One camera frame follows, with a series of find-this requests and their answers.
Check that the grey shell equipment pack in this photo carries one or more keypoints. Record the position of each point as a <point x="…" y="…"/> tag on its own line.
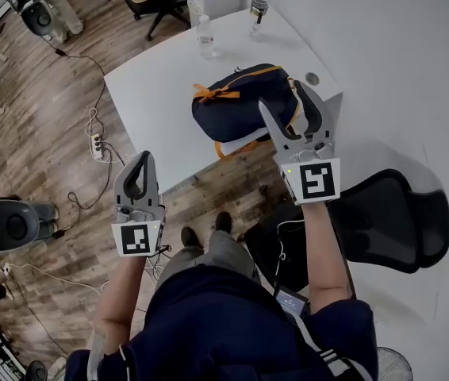
<point x="38" y="18"/>
<point x="10" y="224"/>
<point x="36" y="370"/>

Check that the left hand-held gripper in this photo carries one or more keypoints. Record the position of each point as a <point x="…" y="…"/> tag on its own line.
<point x="137" y="238"/>

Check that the white power strip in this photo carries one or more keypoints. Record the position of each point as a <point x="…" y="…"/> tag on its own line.
<point x="97" y="147"/>

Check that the glass tumbler with dark lid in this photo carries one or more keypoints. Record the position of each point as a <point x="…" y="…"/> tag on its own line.
<point x="259" y="12"/>

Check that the navy backpack with orange trim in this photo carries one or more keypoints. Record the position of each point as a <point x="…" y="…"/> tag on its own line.
<point x="240" y="109"/>

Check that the person's navy jacket torso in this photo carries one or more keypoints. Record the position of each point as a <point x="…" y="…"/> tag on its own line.
<point x="216" y="324"/>

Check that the black pedestal fan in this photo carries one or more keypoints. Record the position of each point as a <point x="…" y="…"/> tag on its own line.
<point x="395" y="365"/>

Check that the person's dark shoe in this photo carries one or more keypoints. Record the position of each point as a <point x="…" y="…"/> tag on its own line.
<point x="191" y="237"/>
<point x="223" y="221"/>

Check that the person's right dark shoe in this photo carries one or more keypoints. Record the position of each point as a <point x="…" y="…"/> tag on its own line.
<point x="223" y="221"/>

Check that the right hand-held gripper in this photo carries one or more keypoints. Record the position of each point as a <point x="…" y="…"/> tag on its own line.
<point x="315" y="181"/>

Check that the clear plastic water bottle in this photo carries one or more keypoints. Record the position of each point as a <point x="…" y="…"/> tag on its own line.
<point x="207" y="38"/>

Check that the person's left dark shoe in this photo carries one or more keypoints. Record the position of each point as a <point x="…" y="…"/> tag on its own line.
<point x="191" y="237"/>

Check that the person's left forearm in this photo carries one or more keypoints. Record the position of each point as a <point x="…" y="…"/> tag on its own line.
<point x="119" y="304"/>

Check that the black phone with lit screen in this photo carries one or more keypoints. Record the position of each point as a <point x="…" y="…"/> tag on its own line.
<point x="292" y="302"/>

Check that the person's grey trousers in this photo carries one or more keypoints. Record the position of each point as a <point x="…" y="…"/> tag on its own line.
<point x="212" y="260"/>

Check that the white table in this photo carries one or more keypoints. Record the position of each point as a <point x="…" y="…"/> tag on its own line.
<point x="157" y="105"/>

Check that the black power adapter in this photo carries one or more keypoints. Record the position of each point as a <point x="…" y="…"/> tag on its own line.
<point x="58" y="234"/>
<point x="60" y="52"/>

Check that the black mesh office chair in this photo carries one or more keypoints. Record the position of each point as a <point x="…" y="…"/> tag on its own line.
<point x="391" y="220"/>

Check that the person's right forearm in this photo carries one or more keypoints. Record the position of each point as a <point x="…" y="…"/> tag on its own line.
<point x="325" y="252"/>

